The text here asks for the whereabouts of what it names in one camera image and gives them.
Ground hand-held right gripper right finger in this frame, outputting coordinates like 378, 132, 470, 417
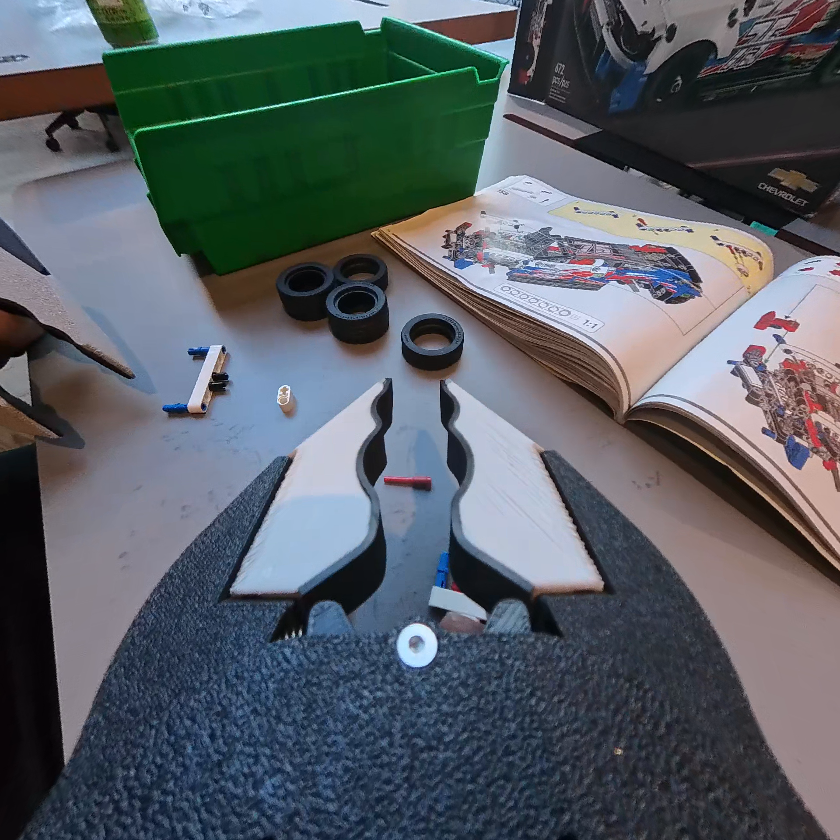
440, 378, 606, 636

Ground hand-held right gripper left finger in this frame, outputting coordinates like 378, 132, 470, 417
230, 378, 395, 621

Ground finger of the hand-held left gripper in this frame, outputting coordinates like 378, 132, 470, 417
0, 244, 137, 382
0, 386, 64, 455

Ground white holed brick beam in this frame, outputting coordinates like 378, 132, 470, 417
185, 345, 229, 413

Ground grey desk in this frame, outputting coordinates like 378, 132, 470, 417
0, 39, 840, 834

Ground person's left hand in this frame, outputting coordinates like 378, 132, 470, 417
0, 308, 47, 373

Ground white beam assembly with pins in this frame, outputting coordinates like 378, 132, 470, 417
428, 551, 490, 624

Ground office chair wheel base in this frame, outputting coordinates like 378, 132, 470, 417
44, 107, 123, 154

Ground black rubber toy tyre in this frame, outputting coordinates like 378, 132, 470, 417
276, 261, 337, 323
325, 282, 390, 346
400, 314, 466, 372
332, 253, 390, 294

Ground person's torso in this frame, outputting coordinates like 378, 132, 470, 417
0, 445, 65, 840

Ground open instruction booklet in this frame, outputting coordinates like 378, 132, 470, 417
371, 174, 840, 573

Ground green can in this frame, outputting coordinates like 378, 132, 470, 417
85, 0, 160, 49

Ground green plastic bin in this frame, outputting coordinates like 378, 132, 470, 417
101, 16, 510, 277

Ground clear plastic bag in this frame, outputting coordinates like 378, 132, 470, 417
150, 0, 265, 18

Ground black cardboard box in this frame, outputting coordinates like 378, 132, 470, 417
505, 0, 840, 219

